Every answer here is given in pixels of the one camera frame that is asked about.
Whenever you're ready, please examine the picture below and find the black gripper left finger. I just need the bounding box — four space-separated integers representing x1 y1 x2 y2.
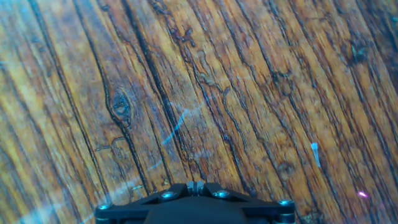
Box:
95 181 196 224

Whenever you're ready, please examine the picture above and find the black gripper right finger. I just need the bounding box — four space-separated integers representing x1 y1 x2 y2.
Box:
195 181 296 224

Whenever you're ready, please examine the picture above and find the small clear pipette tip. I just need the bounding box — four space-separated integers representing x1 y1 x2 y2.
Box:
310 142 322 169

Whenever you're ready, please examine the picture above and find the brown wood grain board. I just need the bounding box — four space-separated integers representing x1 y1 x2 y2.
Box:
0 0 398 224

